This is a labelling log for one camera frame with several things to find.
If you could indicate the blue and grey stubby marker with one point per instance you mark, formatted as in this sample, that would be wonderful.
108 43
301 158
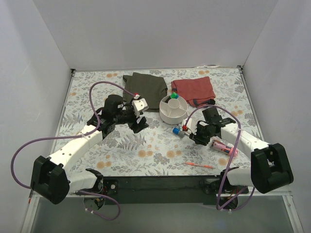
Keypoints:
179 132

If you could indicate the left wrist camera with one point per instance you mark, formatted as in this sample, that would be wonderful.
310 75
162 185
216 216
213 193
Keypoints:
139 106

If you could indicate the red folded cloth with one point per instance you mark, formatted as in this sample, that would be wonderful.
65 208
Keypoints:
196 92

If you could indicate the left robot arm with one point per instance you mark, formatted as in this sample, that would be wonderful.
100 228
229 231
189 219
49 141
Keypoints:
52 177

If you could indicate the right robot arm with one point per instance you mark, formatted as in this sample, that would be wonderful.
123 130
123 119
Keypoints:
269 167

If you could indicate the olive green folded cloth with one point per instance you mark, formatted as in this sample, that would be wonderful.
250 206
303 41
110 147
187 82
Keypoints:
150 87

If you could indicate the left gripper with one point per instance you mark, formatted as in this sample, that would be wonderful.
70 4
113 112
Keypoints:
135 119

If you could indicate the pink pencil case tube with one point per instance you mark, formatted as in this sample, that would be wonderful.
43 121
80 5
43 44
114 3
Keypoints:
221 147

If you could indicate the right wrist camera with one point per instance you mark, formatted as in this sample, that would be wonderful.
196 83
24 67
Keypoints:
189 126

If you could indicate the orange pink pen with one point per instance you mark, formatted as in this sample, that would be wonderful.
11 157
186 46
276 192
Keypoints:
199 165

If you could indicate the green cap black highlighter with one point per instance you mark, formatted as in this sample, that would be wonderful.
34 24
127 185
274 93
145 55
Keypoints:
170 97

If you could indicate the white round divided organizer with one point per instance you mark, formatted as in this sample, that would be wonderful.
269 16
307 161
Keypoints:
173 111

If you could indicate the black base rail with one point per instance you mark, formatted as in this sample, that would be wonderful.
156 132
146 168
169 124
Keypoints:
161 189

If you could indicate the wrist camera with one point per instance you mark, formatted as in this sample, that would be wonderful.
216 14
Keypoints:
189 126
139 106

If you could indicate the floral table mat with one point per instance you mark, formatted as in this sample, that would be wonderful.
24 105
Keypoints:
155 151

